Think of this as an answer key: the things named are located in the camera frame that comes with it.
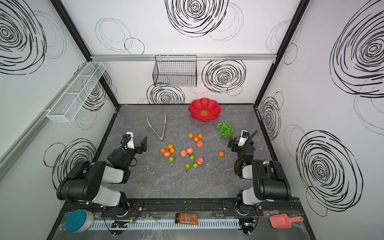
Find white mesh wall shelf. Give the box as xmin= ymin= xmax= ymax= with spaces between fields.
xmin=47 ymin=62 xmax=106 ymax=123

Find red flower-shaped fruit bowl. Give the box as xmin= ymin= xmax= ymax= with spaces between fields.
xmin=188 ymin=98 xmax=222 ymax=123

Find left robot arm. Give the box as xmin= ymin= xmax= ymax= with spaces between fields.
xmin=57 ymin=132 xmax=148 ymax=216

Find pink plastic scoop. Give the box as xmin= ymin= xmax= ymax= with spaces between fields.
xmin=270 ymin=214 xmax=304 ymax=229

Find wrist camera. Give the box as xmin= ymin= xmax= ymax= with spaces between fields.
xmin=121 ymin=132 xmax=135 ymax=150
xmin=238 ymin=130 xmax=250 ymax=147

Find green fake grape bunch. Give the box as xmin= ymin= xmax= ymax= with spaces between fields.
xmin=216 ymin=122 xmax=234 ymax=138

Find black wire basket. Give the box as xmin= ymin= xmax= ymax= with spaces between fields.
xmin=152 ymin=55 xmax=198 ymax=88

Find metal kitchen tongs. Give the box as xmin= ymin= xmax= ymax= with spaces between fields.
xmin=146 ymin=113 xmax=167 ymax=145

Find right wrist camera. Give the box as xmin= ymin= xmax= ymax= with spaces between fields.
xmin=238 ymin=130 xmax=250 ymax=147

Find teal lidded container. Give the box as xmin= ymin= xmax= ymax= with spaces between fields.
xmin=65 ymin=209 xmax=95 ymax=233

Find black mounting rail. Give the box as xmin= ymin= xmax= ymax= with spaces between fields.
xmin=62 ymin=198 xmax=303 ymax=217

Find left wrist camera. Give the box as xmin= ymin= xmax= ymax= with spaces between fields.
xmin=121 ymin=132 xmax=135 ymax=150

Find white slotted cable duct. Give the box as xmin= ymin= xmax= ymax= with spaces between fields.
xmin=89 ymin=219 xmax=241 ymax=231

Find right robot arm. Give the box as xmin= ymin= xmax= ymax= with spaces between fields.
xmin=228 ymin=130 xmax=292 ymax=216

